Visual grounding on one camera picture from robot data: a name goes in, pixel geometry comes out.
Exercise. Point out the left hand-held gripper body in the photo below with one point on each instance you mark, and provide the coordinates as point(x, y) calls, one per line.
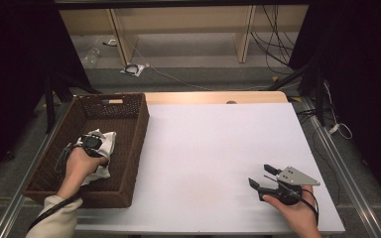
point(92, 143)

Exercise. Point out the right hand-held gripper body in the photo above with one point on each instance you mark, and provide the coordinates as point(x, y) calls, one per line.
point(294, 177)

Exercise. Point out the white baby shirt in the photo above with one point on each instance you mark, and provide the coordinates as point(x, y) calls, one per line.
point(107, 145)

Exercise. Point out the brown woven basket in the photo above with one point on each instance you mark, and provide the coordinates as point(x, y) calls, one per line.
point(125, 115)

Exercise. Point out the person's left hand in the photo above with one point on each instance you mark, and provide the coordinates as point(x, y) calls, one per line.
point(79, 172)

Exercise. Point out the person's right hand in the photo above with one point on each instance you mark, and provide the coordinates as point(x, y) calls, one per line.
point(299, 219)

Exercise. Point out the white table sheet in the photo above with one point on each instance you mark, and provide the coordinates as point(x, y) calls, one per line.
point(211, 148)

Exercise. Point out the black metal stand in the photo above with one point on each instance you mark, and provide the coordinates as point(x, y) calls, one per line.
point(320, 99)
point(49, 99)

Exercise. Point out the clear plastic bag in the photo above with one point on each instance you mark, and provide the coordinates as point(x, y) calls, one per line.
point(91, 56)

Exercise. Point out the small white tag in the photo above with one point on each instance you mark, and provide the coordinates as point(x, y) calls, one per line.
point(111, 42)

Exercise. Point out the black curtain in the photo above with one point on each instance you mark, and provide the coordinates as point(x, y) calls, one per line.
point(13, 66)
point(360, 66)

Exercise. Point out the beige wooden shelf unit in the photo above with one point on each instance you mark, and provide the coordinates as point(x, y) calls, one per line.
point(185, 20)

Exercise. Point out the aluminium rail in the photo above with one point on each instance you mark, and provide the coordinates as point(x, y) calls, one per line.
point(354, 193)
point(8, 221)

